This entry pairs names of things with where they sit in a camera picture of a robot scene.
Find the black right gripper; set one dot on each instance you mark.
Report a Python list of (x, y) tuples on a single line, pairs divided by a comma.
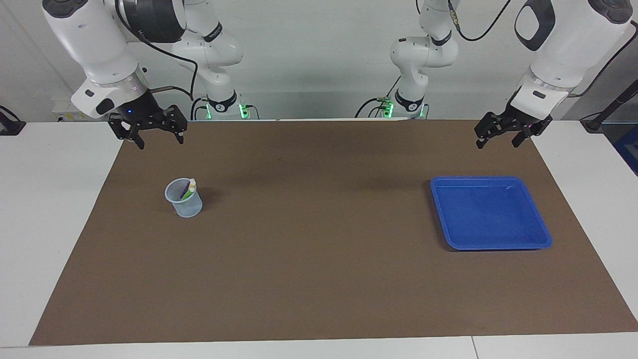
[(142, 112)]

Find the black table clamp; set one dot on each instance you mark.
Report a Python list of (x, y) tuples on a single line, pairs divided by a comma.
[(10, 127)]

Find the purple marker pen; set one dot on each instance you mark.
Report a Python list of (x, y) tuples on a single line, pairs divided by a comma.
[(185, 189)]

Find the white box yellow label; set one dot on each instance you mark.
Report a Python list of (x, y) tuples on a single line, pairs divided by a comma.
[(75, 107)]

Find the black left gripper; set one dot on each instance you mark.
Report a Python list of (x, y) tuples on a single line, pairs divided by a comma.
[(526, 121)]

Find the blue plastic tray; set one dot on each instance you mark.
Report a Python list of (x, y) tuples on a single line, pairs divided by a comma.
[(491, 214)]

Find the translucent light blue cup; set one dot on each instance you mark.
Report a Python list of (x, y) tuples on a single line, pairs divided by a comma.
[(189, 208)]

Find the brown table mat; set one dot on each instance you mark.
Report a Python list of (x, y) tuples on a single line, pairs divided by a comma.
[(319, 259)]

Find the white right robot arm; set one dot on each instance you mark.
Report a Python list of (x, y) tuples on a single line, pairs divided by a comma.
[(94, 45)]

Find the blue crate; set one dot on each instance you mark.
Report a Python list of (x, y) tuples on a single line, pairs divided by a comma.
[(629, 149)]

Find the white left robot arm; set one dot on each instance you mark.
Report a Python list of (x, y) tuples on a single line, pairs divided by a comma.
[(568, 55)]

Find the black stand pole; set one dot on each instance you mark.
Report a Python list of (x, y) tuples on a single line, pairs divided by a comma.
[(610, 107)]

